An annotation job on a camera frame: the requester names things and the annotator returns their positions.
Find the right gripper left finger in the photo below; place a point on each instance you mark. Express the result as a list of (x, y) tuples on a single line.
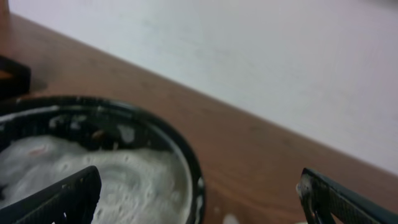
[(70, 200)]

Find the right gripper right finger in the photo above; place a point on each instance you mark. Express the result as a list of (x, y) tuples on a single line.
[(325, 201)]

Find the black rectangular soapy tray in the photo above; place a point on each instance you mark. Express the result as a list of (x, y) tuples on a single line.
[(15, 78)]

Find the black round tray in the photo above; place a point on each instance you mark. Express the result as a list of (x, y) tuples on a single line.
[(101, 124)]

